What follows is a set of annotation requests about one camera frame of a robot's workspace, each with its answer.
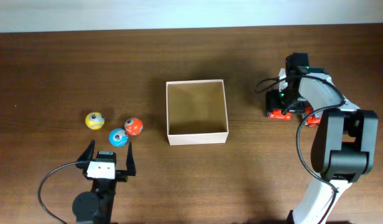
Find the white cardboard box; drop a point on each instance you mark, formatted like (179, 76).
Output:
(196, 112)

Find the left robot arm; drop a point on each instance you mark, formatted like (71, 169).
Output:
(96, 205)

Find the yellow face ball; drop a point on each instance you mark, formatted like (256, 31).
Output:
(94, 120)

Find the orange face ball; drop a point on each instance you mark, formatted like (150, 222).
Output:
(133, 126)

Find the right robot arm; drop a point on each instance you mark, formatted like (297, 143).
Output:
(335, 140)

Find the red toy truck yellow ladder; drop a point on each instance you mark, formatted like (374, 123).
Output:
(313, 120)

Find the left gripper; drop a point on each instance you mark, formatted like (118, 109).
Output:
(122, 176)

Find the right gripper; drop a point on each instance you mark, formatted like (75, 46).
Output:
(272, 102)

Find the blue face ball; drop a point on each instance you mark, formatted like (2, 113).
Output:
(118, 137)

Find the red toy fire truck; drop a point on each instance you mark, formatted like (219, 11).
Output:
(277, 114)

